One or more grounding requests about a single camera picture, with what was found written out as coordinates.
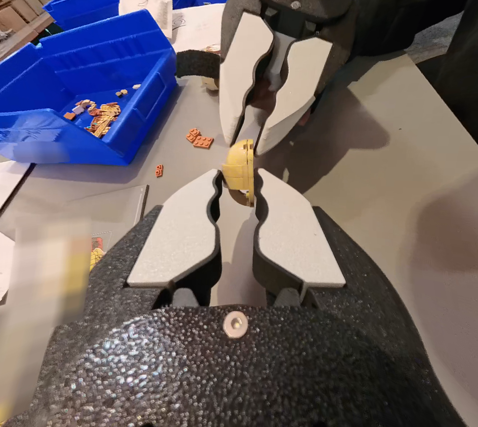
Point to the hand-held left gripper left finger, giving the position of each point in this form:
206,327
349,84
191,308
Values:
175,240

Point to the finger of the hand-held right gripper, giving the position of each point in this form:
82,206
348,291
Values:
239,61
302,76

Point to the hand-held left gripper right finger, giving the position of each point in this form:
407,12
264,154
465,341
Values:
298,244

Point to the tan curved brick assembly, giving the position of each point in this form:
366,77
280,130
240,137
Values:
239,169

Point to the grey desk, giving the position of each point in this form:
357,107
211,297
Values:
392,191

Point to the person's right hand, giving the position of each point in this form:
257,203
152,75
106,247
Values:
304,117

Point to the yellowish tan brick cluster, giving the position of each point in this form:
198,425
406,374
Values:
211,84

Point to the grey instruction booklet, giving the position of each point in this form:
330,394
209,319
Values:
119,210

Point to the reddish brown two-stud plate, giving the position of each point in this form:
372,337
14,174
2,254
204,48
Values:
159,170

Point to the reddish brown six-stud plate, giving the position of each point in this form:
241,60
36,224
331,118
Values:
203,142

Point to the white crumpled bag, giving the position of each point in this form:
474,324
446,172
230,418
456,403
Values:
145,1

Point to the pile of tan brown bricks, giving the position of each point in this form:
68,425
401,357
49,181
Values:
101,117

